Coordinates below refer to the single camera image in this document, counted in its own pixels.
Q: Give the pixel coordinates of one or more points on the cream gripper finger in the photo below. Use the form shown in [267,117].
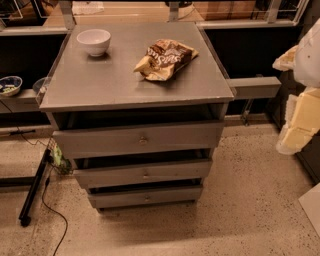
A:
[302,121]
[286,61]

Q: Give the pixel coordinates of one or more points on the grey drawer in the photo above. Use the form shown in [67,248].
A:
[125,140]
[142,173]
[145,197]

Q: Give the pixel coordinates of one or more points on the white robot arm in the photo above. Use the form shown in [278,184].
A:
[307,58]

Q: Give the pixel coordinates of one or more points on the grey drawer cabinet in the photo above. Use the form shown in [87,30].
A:
[99,92]

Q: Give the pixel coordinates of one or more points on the grey bottom drawer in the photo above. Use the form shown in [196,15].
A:
[145,197]

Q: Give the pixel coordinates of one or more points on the grey top drawer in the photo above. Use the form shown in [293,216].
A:
[125,140]

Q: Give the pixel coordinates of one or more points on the grey side shelf right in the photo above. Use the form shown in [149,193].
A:
[254,88]

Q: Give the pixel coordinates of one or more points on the grey side shelf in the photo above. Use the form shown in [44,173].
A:
[254,88]
[24,101]

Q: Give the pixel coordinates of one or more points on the brown snack chip bag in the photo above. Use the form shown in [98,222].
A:
[164,58]

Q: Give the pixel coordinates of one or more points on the white ceramic bowl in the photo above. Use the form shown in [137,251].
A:
[94,42]

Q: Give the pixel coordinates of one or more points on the clear glass bowl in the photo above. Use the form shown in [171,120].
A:
[43,82]

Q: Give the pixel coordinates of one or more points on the grey side shelf left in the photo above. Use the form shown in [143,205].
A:
[24,101]

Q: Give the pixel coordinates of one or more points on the blue patterned bowl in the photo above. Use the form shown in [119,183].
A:
[10,85]

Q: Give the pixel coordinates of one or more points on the black table leg bar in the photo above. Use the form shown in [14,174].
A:
[23,217]

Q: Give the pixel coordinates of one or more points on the green item in wire basket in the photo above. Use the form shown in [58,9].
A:
[62,165]

